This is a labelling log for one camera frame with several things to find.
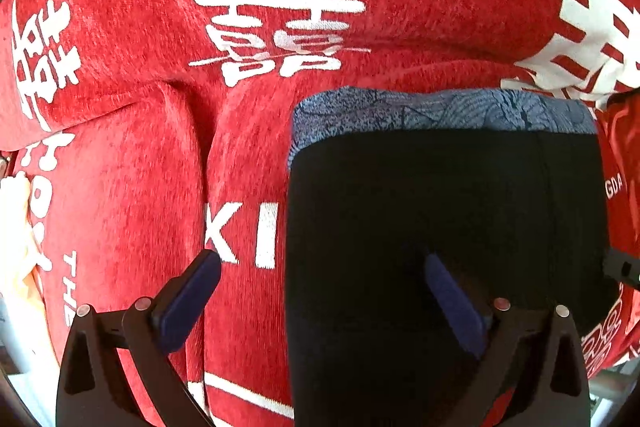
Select black pants patterned blue waistband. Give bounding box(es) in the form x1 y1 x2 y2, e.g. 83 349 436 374
285 88 617 426

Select red embroidered satin cushion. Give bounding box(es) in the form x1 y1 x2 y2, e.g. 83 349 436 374
582 91 639 378

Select white folded cloth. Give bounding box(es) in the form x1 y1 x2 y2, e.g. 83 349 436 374
0 173 47 318

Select red sofa white characters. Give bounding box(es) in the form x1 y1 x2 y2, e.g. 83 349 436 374
1 0 639 426

